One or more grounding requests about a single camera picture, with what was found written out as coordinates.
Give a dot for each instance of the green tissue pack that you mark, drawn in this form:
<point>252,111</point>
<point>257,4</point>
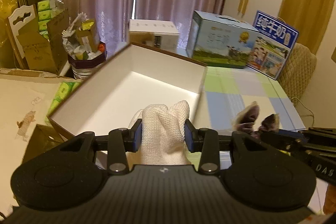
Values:
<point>65,89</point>

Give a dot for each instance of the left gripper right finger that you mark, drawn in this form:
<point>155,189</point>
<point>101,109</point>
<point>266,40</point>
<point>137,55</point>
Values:
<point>205,141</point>

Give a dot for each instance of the checkered tablecloth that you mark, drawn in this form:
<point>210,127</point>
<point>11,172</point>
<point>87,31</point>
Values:
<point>228,91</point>

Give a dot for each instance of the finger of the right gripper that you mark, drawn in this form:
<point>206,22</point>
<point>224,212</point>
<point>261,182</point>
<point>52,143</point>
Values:
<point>314,139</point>

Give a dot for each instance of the white knitted glove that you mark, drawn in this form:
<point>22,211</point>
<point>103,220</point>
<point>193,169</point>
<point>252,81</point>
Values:
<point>163,135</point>

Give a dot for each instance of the dark purple sock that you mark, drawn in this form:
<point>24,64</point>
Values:
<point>246,119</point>

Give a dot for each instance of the green blue milk carton box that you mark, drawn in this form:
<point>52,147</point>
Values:
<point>220,41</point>

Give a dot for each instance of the beige quilted chair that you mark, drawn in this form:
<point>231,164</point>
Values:
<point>297,72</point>

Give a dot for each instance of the white cardboard box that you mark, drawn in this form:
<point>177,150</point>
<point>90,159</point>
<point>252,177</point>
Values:
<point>154,33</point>

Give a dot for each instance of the large brown white open box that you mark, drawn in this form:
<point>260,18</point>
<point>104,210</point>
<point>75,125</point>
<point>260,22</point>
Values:
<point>134,78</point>

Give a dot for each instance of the person's right hand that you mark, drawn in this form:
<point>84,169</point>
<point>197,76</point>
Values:
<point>330,200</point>

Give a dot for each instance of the bin of crumpled trash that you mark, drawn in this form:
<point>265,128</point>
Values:
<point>81,41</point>

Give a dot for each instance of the brown cardboard box with tissues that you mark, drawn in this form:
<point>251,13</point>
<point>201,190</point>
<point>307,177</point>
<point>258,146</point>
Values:
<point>35,33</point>

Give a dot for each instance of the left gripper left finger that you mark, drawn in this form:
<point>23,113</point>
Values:
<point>121,141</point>

